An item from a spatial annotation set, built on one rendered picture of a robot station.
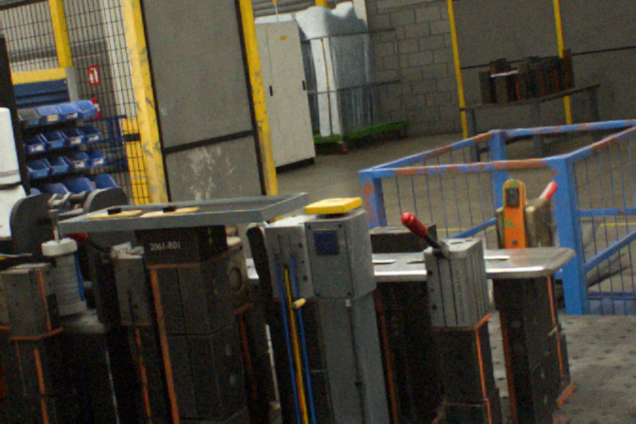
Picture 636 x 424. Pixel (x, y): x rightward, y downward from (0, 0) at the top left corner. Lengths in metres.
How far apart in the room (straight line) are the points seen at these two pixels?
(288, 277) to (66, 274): 0.44
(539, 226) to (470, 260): 0.34
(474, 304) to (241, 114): 4.11
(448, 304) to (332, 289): 0.20
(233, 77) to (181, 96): 0.45
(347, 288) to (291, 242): 0.24
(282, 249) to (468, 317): 0.31
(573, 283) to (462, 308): 2.10
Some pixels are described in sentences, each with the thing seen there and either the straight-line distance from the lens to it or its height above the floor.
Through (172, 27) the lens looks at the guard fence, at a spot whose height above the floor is 1.62.
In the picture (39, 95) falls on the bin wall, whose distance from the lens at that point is 4.99.
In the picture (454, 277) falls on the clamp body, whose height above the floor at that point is 1.02.
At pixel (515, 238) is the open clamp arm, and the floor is 1.01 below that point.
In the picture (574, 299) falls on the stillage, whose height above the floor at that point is 0.47.
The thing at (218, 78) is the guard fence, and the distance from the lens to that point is 5.47.
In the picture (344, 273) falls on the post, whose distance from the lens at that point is 1.46.
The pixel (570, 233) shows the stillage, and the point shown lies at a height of 0.69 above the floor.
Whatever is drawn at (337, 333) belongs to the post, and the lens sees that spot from 1.50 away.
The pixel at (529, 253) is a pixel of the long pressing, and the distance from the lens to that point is 1.79.
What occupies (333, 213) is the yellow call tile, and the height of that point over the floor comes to 1.15.
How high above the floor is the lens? 1.35
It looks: 6 degrees down
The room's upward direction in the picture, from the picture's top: 8 degrees counter-clockwise
